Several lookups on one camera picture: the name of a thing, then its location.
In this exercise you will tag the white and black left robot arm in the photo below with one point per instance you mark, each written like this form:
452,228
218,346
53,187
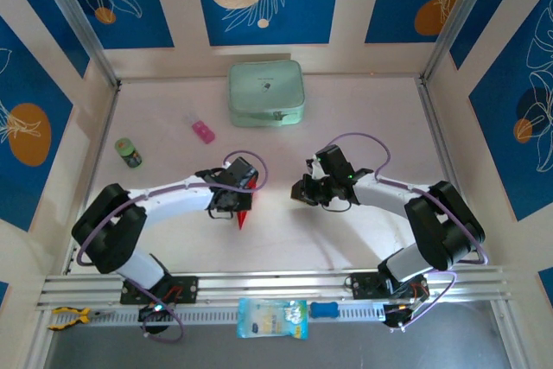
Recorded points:
177,198

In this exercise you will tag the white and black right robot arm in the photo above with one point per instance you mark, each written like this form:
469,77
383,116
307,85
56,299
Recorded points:
380,196

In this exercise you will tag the clear plastic cap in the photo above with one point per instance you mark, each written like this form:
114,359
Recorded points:
188,118

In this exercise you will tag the mint green zip pouch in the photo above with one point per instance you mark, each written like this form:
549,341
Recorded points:
265,88

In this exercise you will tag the small green bottle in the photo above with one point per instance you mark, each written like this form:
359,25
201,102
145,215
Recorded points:
129,154

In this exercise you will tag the blue bone-shaped eraser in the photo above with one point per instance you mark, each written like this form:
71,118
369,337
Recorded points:
324,309

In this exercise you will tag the light blue wet wipes pack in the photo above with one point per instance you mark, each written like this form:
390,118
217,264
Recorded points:
272,319

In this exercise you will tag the black base control board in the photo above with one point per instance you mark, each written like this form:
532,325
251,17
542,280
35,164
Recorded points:
155,313
397,313

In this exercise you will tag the yellow black pliers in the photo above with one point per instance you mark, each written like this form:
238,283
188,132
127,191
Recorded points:
82,315

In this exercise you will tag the aluminium mounting rail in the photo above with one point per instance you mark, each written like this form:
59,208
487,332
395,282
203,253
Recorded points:
268,284

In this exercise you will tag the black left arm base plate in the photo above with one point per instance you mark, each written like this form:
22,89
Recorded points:
186,289

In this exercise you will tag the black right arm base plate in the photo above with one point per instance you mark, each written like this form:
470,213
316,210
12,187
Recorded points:
363,284

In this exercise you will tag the aluminium side rail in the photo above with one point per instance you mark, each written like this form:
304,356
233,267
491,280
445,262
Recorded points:
105,127
443,148

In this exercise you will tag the aluminium frame post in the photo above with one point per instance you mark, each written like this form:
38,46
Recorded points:
469,10
78,19

